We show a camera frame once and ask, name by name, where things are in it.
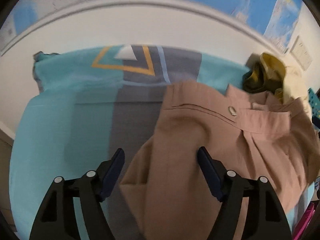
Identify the pink jacket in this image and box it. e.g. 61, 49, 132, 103
120, 81, 319, 239

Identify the teal patterned bed sheet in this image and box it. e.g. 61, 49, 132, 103
9, 45, 248, 239

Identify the teal perforated plastic chair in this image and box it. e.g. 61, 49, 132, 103
308, 88, 320, 118

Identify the cream yellow garment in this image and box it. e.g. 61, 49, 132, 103
242, 53, 312, 118

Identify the white wall socket panel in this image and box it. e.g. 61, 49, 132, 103
290, 36, 312, 71

